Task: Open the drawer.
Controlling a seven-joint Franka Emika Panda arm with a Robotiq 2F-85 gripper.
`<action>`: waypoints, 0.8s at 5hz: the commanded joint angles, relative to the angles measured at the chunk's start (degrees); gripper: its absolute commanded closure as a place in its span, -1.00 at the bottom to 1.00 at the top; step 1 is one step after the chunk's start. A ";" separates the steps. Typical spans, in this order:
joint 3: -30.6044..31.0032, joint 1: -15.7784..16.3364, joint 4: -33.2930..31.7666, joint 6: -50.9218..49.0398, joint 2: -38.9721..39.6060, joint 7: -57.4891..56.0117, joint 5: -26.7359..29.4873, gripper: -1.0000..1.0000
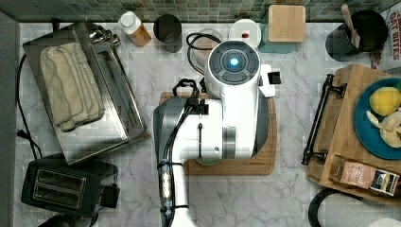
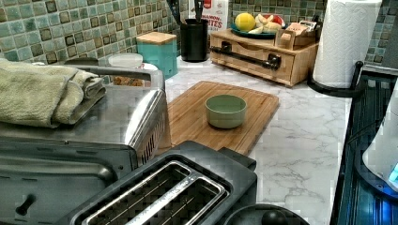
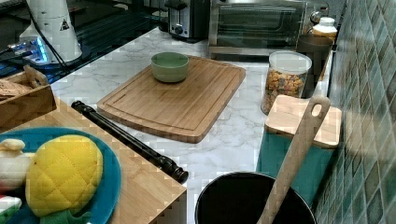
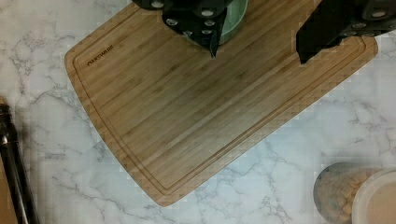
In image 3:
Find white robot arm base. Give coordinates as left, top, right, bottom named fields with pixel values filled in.
left=20, top=0, right=82, bottom=65

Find wooden drawer cabinet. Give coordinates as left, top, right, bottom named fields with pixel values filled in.
left=16, top=99, right=187, bottom=224

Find large bamboo cutting board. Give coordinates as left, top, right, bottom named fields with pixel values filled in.
left=97, top=56, right=246, bottom=143

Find green ceramic bowl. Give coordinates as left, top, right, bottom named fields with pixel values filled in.
left=151, top=52, right=190, bottom=83

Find teal canister with wooden lid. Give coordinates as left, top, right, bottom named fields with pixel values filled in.
left=256, top=95, right=342, bottom=205

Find silver toaster oven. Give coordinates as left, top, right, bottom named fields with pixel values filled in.
left=208, top=0, right=308, bottom=58

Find black and silver toaster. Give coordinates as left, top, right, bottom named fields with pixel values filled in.
left=164, top=0, right=210, bottom=42

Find black pot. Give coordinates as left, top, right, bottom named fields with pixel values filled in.
left=194, top=172, right=317, bottom=224

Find clear jar of cereal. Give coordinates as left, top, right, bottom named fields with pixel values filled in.
left=262, top=50, right=312, bottom=115

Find wooden spoon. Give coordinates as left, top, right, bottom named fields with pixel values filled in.
left=256, top=96, right=331, bottom=224

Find blue plate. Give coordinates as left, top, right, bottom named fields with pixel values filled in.
left=0, top=127, right=121, bottom=224

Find yellow plush pineapple toy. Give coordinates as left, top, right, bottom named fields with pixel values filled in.
left=25, top=134, right=103, bottom=217

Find white lidded jar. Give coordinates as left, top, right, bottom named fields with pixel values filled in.
left=312, top=17, right=337, bottom=42

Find white plush toy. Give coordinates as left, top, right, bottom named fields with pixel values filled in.
left=0, top=138, right=35, bottom=193

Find red green plush toy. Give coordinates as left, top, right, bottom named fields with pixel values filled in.
left=0, top=195, right=22, bottom=224

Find wooden tray with handle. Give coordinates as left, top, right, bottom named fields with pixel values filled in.
left=0, top=65, right=57, bottom=132

